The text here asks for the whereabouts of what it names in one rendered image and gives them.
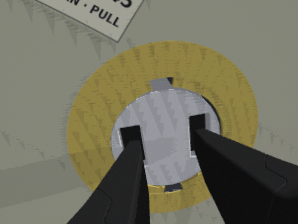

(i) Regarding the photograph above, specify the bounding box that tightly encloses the white cylinder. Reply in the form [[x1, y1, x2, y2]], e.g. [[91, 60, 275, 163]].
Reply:
[[110, 77, 221, 186]]

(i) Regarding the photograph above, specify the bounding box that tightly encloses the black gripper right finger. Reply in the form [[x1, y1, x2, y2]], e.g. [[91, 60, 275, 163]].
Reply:
[[193, 129, 298, 224]]

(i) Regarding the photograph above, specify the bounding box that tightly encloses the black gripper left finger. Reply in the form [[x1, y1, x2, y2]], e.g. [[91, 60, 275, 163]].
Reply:
[[67, 140, 150, 224]]

